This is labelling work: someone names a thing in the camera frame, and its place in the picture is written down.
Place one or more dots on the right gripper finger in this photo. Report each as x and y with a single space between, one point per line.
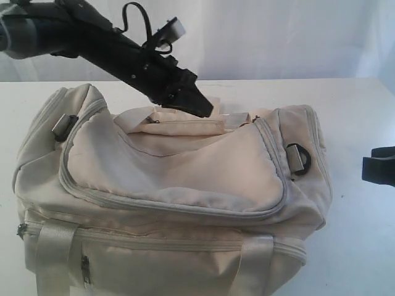
378 170
383 153

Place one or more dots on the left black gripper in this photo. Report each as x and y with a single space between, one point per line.
159 78

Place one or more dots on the beige fabric duffel bag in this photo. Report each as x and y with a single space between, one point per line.
155 201

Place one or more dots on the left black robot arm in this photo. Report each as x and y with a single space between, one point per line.
74 29

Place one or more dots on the white backdrop curtain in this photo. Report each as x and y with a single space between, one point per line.
235 40

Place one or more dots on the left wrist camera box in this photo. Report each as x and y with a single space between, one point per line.
171 32

